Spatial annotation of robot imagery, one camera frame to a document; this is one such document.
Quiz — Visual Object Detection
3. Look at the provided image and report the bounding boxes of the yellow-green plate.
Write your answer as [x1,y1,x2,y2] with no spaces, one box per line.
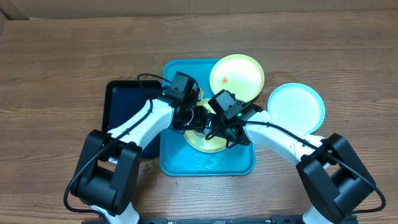
[182,98,229,154]
[210,54,265,102]

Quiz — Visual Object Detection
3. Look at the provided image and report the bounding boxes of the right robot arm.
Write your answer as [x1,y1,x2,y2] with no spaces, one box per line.
[206,100,379,223]

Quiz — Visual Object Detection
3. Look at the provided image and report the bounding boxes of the light blue plate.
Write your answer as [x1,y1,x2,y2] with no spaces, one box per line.
[267,83,326,134]

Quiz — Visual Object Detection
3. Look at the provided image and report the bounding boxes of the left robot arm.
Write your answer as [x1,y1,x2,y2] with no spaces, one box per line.
[63,88,205,223]

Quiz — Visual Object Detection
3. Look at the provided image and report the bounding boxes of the teal plastic tray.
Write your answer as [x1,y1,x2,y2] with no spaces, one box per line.
[159,58,256,177]

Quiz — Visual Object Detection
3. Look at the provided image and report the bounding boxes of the black water tray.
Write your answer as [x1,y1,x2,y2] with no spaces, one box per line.
[101,80,162,159]

